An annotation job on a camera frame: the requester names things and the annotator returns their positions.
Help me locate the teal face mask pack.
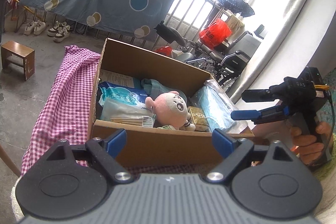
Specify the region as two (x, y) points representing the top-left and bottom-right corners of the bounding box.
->
(192, 80), (247, 134)

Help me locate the gold foil packet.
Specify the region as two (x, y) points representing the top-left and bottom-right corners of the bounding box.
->
(188, 106), (210, 132)

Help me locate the dark blue hanging cloth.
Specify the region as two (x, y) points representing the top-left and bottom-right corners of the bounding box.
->
(217, 0), (255, 18)

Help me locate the pink plush toy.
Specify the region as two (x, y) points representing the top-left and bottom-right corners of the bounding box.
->
(145, 91), (196, 131)

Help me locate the grey curtain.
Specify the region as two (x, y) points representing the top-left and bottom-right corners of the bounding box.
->
(231, 0), (327, 106)

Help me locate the teal white printed carton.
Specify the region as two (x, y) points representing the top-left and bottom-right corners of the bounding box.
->
(100, 69), (143, 88)

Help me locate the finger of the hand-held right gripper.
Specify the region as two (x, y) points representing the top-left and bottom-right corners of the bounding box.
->
(241, 88), (285, 103)
(230, 106), (289, 125)

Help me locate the large red plastic bag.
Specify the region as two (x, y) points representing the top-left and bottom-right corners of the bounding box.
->
(199, 19), (231, 47)

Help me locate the grey seat wheelchair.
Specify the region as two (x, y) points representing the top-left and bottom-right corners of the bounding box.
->
(154, 21), (210, 69)

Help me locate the person's right hand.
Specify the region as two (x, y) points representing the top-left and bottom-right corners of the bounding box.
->
(290, 122), (334, 165)

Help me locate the brown cardboard box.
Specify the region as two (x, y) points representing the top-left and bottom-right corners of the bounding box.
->
(88, 38), (255, 168)

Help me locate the clear pack of wooden sticks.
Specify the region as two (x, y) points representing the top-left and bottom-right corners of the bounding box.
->
(101, 97), (157, 127)

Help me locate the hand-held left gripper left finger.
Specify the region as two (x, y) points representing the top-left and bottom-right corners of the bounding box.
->
(46, 128), (134, 185)

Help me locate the small red plastic bag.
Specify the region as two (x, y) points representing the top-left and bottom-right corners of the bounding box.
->
(154, 46), (174, 56)

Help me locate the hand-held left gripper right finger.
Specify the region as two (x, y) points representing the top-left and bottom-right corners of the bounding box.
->
(206, 128), (295, 185)

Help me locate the blue white wipes pack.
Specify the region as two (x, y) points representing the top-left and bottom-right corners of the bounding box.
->
(98, 81), (149, 106)

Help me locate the yellow metal drying rack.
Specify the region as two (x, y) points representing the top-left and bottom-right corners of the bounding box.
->
(12, 0), (45, 21)

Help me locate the beige towel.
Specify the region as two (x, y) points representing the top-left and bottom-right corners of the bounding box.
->
(227, 14), (245, 30)

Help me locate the metal balcony railing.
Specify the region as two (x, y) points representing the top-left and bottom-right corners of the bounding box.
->
(168, 0), (223, 38)

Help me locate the pink checked tablecloth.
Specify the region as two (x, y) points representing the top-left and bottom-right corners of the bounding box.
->
(21, 45), (105, 177)

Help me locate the small wooden stool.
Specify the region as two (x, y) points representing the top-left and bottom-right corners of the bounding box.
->
(1, 41), (35, 81)

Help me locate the black wheelchair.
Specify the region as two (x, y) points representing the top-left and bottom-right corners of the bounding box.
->
(184, 31), (252, 88)

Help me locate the white fleece blanket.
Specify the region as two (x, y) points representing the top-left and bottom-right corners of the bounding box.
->
(10, 175), (27, 216)

